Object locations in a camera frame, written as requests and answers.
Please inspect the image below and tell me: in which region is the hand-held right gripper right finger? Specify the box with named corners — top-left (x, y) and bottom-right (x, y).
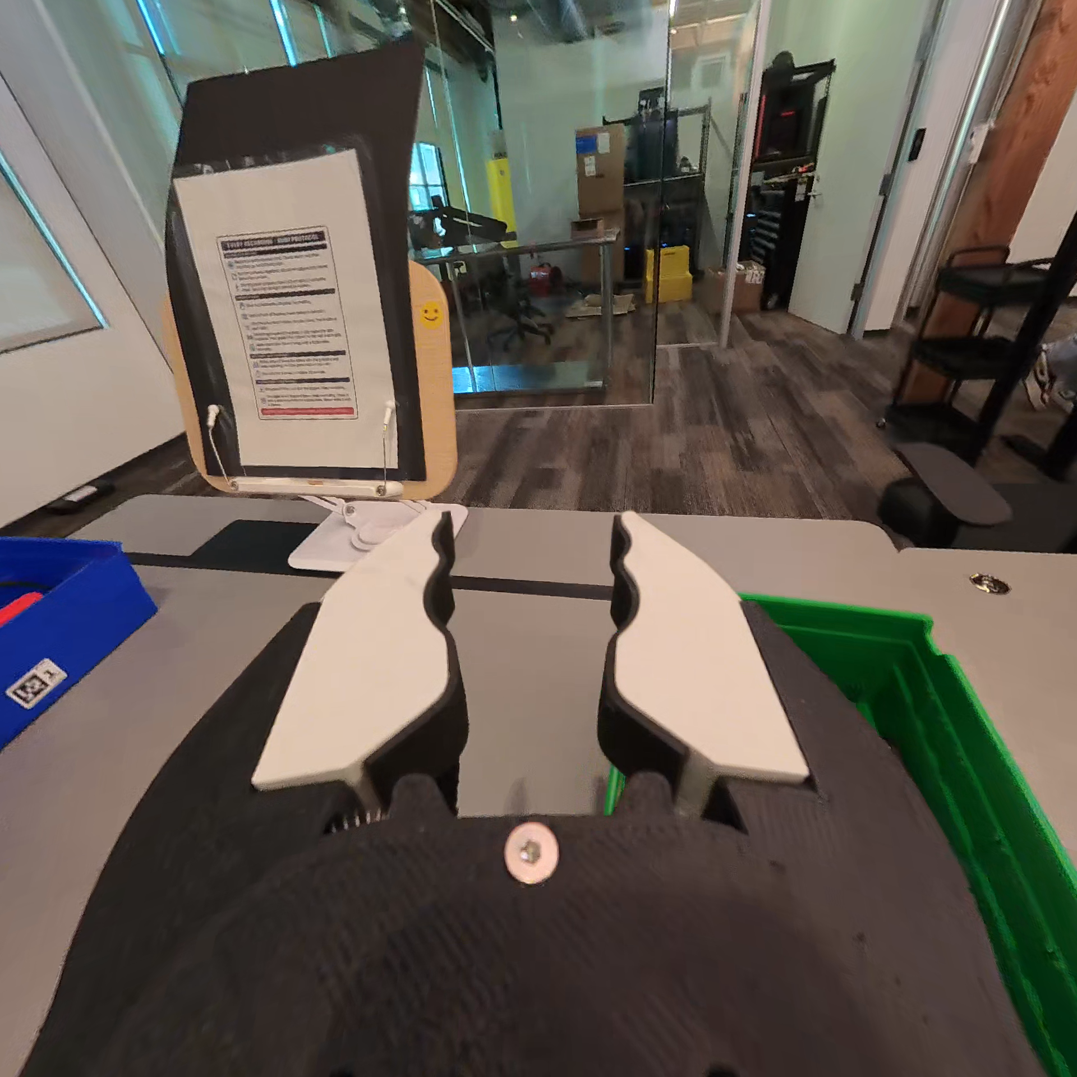
top-left (596, 510), bottom-right (812, 821)

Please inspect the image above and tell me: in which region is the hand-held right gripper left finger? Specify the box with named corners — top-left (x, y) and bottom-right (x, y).
top-left (251, 509), bottom-right (470, 821)

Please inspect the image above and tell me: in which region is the green plastic bin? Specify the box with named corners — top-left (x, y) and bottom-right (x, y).
top-left (604, 593), bottom-right (1077, 1077)

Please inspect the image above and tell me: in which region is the blue plastic bin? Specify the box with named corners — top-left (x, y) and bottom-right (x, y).
top-left (0, 537), bottom-right (159, 752)

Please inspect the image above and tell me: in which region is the grey desk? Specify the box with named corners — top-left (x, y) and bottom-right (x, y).
top-left (0, 495), bottom-right (1077, 1077)

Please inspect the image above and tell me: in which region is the black office chair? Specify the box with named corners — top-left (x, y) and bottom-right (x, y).
top-left (877, 441), bottom-right (1077, 552)
top-left (486, 252), bottom-right (556, 350)

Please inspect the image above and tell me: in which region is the black power strip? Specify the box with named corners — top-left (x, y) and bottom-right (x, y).
top-left (46, 481), bottom-right (119, 514)

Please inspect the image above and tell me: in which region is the cardboard box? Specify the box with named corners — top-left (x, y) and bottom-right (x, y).
top-left (570, 217), bottom-right (625, 287)
top-left (702, 261), bottom-right (767, 316)
top-left (576, 125), bottom-right (628, 218)

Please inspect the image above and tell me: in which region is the yellow storage bin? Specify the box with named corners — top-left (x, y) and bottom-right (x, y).
top-left (643, 246), bottom-right (696, 304)

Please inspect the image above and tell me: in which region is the black utility cart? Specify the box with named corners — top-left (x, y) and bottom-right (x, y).
top-left (879, 244), bottom-right (1053, 447)

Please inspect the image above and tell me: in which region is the white instruction sheet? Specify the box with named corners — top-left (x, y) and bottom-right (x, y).
top-left (172, 147), bottom-right (401, 472)

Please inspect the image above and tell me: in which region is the yellow locker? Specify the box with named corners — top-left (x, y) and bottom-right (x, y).
top-left (486, 155), bottom-right (518, 245)

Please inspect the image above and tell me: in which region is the instruction sheet on stand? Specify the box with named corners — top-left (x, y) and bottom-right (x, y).
top-left (165, 38), bottom-right (429, 482)

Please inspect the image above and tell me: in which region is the black equipment rack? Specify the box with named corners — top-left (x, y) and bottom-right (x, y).
top-left (740, 52), bottom-right (836, 312)

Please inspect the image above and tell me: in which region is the wooden pillar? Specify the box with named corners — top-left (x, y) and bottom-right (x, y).
top-left (904, 0), bottom-right (1077, 405)

